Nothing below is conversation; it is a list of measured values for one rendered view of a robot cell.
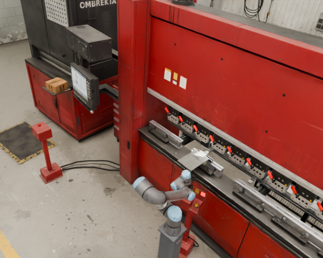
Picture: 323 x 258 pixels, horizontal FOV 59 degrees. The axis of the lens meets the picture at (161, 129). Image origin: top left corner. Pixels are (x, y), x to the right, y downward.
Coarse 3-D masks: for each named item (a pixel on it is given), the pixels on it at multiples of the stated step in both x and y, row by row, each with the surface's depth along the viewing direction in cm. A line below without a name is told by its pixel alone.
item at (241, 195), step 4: (236, 188) 267; (232, 192) 266; (236, 192) 263; (240, 192) 263; (240, 196) 260; (244, 196) 260; (244, 200) 258; (248, 200) 256; (252, 200) 256; (252, 204) 253; (256, 204) 253; (256, 208) 250; (260, 208) 250; (260, 212) 249
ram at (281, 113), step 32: (160, 32) 267; (192, 32) 239; (160, 64) 283; (192, 64) 252; (224, 64) 227; (256, 64) 206; (192, 96) 266; (224, 96) 238; (256, 96) 216; (288, 96) 197; (320, 96) 181; (224, 128) 251; (256, 128) 226; (288, 128) 206; (320, 128) 188; (288, 160) 215; (320, 160) 196
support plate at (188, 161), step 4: (192, 152) 290; (196, 152) 291; (184, 156) 284; (188, 156) 285; (192, 156) 285; (180, 160) 279; (184, 160) 279; (188, 160) 280; (192, 160) 280; (196, 160) 280; (200, 160) 281; (204, 160) 281; (184, 164) 274; (188, 164) 275; (192, 164) 275; (196, 164) 276; (200, 164) 277; (188, 168) 270; (192, 168) 271
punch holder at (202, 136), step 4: (200, 124) 271; (200, 128) 273; (204, 128) 269; (196, 132) 279; (200, 132) 275; (204, 132) 271; (208, 132) 267; (212, 132) 270; (196, 136) 281; (200, 136) 277; (204, 136) 273; (208, 136) 269; (212, 136) 275; (204, 140) 275; (208, 140) 272
